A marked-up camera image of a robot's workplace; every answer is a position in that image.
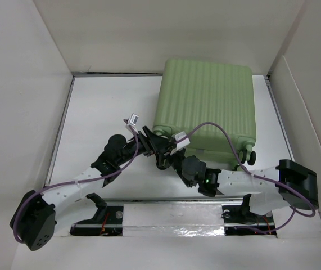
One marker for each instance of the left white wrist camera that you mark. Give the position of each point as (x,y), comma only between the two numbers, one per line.
(130,123)

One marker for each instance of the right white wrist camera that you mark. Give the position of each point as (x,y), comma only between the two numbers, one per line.
(181,142)

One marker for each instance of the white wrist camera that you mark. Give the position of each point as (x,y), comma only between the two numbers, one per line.
(130,123)
(181,142)

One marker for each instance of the green hard-shell suitcase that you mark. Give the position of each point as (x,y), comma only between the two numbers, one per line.
(220,98)

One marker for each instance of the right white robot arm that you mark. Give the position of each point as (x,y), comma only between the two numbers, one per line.
(288,184)

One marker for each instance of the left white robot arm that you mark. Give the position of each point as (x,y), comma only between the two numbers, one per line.
(35,219)

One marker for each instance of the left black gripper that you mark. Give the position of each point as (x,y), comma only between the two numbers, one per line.
(150,143)

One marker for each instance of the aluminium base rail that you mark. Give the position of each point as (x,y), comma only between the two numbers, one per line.
(110,223)

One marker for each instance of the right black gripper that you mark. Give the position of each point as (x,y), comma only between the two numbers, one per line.
(161,157)

